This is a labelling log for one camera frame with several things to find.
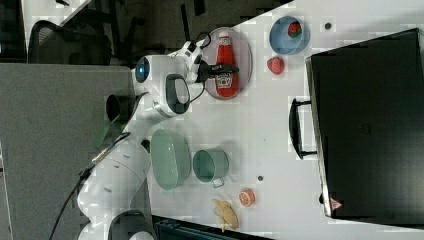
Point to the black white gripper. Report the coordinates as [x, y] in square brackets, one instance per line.
[206, 71]

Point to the red ketchup bottle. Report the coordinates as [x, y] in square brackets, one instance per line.
[227, 80]

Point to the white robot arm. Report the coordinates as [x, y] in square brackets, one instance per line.
[113, 178]

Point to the grey round plate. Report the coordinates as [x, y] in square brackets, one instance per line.
[242, 56]

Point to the strawberry on table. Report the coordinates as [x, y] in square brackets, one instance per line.
[276, 65]

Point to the blue small bowl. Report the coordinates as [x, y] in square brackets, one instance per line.
[281, 43]

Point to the green mug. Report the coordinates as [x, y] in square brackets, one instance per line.
[211, 166]

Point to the green perforated colander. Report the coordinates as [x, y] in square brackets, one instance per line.
[171, 160]

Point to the small black pot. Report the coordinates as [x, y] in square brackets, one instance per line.
[119, 108]

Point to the strawberry inside blue bowl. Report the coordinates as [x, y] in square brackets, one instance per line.
[295, 29]

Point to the black office chair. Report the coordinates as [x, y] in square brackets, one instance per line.
[52, 44]

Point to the orange half slice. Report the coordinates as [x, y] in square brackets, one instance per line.
[247, 197]

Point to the peeled banana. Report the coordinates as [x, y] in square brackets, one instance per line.
[226, 214]

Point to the silver black toaster oven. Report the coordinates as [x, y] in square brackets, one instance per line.
[367, 111]

